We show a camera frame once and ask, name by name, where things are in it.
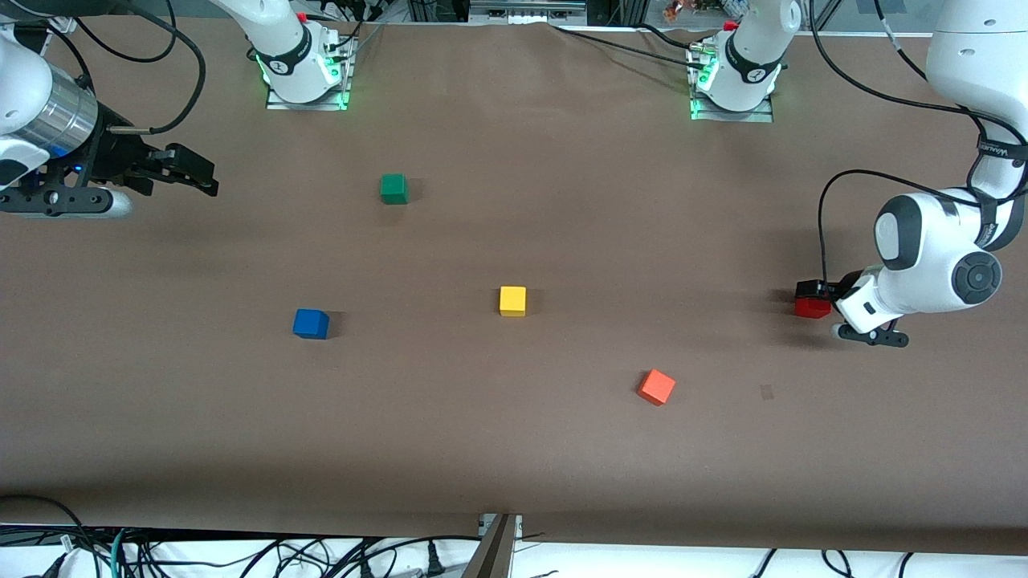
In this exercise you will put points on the aluminium frame rail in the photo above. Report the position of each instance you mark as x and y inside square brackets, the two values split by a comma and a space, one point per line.
[526, 10]

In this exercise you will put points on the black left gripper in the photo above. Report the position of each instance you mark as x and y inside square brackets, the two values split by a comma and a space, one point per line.
[845, 282]

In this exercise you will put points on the blue wooden cube block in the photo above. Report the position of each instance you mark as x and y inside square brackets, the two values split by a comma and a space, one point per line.
[310, 324]

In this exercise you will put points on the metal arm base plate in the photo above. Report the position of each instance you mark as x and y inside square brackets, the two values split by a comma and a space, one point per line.
[321, 105]
[747, 117]

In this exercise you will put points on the arm wrist camera bar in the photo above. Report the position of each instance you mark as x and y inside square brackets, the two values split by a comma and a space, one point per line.
[875, 337]
[48, 203]

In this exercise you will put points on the right arm wrist camera bar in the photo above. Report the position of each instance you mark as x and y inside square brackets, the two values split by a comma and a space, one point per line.
[48, 203]

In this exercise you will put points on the dark camera mount beam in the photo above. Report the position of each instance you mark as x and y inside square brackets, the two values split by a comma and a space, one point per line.
[490, 558]

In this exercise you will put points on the brown table cover sheet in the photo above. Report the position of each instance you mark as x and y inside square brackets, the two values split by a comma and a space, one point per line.
[514, 449]

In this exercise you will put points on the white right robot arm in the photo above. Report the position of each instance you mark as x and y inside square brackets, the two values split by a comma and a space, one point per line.
[24, 88]

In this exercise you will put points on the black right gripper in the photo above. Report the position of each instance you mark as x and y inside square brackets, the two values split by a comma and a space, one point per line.
[115, 154]

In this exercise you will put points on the yellow wooden cube block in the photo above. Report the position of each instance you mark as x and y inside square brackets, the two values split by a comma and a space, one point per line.
[512, 301]

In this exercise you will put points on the metal clamp bracket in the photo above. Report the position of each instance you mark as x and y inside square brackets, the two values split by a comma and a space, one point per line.
[485, 523]

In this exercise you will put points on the orange wooden cube block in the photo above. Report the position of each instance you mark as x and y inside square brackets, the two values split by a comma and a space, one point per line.
[657, 388]

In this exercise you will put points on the small orange background object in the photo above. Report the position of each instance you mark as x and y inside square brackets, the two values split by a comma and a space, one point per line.
[681, 10]

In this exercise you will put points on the red wooden cube block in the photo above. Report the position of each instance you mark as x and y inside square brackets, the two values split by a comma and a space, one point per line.
[811, 309]

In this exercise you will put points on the left arm wrist camera bar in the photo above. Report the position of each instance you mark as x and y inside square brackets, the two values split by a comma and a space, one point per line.
[875, 337]

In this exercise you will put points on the green wooden cube block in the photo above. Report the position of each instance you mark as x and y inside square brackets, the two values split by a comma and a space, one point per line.
[393, 189]

